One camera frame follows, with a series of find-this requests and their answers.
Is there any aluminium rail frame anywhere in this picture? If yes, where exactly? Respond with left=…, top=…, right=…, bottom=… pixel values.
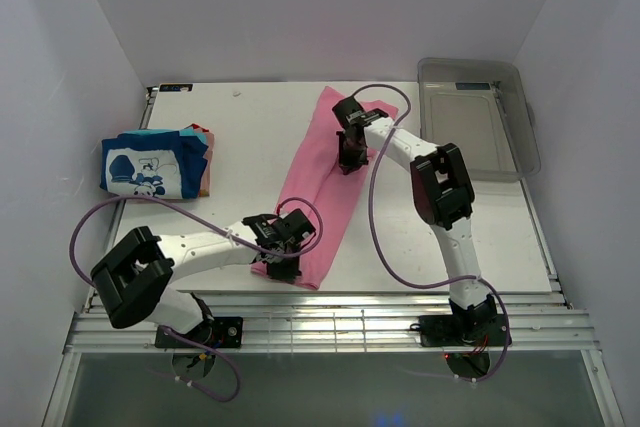
left=64, top=292, right=599, bottom=354

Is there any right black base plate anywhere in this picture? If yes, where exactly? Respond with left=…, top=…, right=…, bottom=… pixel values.
left=412, top=314, right=511, bottom=347

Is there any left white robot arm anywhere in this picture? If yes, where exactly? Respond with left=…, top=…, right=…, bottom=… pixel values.
left=91, top=209, right=316, bottom=347

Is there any pink t shirt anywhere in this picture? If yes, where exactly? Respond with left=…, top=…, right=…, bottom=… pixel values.
left=279, top=87, right=368, bottom=290

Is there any folded blue printed t shirt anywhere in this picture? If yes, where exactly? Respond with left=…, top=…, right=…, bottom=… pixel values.
left=100, top=129, right=194, bottom=199

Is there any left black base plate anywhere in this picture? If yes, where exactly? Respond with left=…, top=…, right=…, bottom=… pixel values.
left=154, top=317, right=244, bottom=349

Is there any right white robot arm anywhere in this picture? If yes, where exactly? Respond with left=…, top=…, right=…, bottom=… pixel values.
left=332, top=96, right=507, bottom=344

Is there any clear plastic bin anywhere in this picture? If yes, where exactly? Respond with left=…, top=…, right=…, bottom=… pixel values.
left=417, top=58, right=541, bottom=183

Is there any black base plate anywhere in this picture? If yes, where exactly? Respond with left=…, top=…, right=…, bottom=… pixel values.
left=412, top=314, right=511, bottom=347
left=154, top=317, right=244, bottom=349

